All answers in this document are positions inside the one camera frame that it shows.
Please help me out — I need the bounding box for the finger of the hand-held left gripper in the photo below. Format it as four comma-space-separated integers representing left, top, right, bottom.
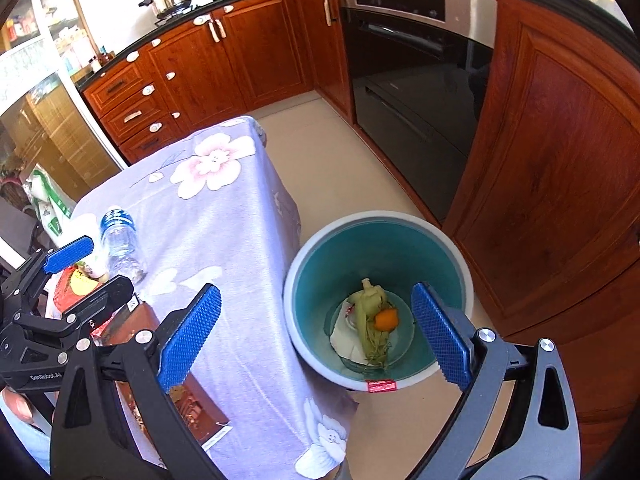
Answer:
14, 275, 136, 342
0, 236, 96, 322

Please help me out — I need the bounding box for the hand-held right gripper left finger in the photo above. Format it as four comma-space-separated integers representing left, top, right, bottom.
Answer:
50, 283, 228, 480

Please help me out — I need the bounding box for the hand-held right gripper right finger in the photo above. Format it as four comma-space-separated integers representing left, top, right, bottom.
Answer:
410, 282, 583, 480

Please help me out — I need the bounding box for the red snack packet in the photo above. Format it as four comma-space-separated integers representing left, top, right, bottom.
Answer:
52, 267, 108, 322

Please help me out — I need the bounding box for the white teal trash bin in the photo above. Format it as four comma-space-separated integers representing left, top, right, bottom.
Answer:
281, 212, 475, 392

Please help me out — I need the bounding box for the person's left hand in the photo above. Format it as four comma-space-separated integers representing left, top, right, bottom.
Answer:
0, 389, 54, 432

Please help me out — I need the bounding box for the green white plastic bag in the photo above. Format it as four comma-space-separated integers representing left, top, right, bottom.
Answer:
27, 165, 77, 241

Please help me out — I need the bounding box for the clear plastic bottle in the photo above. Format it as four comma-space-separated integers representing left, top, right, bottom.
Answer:
100, 206, 147, 283

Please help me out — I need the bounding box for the small orange peel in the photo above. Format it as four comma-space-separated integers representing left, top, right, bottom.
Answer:
372, 308, 401, 332

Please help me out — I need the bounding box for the brown paper packet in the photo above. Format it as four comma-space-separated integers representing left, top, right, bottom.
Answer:
95, 300, 233, 447

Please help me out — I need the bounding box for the green corn husk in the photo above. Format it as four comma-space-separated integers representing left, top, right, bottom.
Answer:
348, 277, 396, 368

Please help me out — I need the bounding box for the white crumpled paper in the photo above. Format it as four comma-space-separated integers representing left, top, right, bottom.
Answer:
330, 305, 373, 363

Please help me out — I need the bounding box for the purple floral tablecloth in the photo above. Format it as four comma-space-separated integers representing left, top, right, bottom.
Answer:
70, 116, 361, 480

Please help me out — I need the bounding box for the glass sliding door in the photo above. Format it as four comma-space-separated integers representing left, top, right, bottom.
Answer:
0, 40, 127, 261

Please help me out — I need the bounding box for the large wooden cabinet panel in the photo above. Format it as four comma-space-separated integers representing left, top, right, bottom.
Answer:
444, 0, 640, 343

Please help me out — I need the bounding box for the white pantry shelf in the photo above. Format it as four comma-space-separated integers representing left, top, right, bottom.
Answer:
2, 0, 110, 80

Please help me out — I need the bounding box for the wooden cabinet door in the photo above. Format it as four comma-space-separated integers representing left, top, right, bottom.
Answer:
147, 35, 235, 132
292, 0, 352, 117
212, 0, 315, 107

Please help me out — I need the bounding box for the black built-in oven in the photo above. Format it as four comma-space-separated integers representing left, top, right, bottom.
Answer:
340, 0, 498, 226

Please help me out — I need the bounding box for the black kitchen countertop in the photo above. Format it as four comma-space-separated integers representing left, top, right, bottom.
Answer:
75, 0, 636, 91

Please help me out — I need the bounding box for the wooden drawer white handle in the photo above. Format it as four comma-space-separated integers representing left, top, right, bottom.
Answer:
99, 92, 161, 134

